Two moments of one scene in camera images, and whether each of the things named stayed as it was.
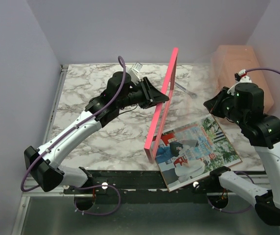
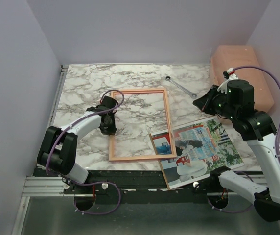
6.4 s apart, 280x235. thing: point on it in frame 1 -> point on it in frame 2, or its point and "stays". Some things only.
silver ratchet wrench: (191, 94) stays
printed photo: (193, 151) stays
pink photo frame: (161, 116) -> (146, 157)
